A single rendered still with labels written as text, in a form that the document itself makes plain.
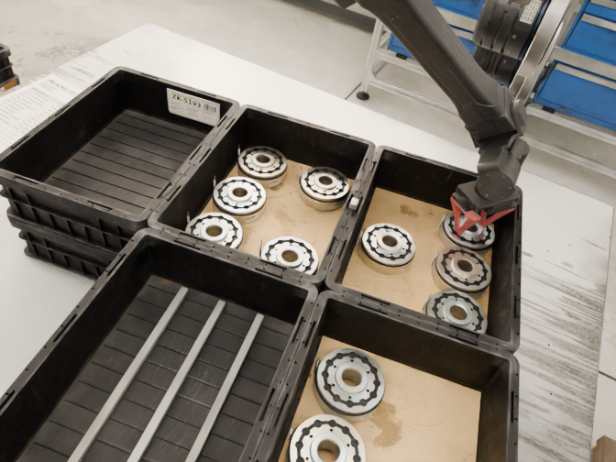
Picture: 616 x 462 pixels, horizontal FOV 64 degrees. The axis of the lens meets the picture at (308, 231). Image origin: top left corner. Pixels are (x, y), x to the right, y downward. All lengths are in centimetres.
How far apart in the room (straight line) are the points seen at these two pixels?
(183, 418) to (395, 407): 31
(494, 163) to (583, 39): 190
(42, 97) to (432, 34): 115
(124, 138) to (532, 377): 97
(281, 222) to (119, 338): 36
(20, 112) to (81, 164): 45
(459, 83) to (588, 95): 203
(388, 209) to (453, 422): 45
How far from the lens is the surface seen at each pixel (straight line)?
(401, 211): 104
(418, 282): 93
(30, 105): 154
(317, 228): 96
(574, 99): 278
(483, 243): 101
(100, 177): 107
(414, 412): 79
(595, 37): 267
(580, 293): 128
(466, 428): 81
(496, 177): 82
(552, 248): 134
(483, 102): 80
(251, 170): 102
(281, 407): 66
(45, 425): 78
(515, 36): 114
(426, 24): 68
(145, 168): 108
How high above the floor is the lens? 152
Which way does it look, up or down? 46 degrees down
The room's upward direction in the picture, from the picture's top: 11 degrees clockwise
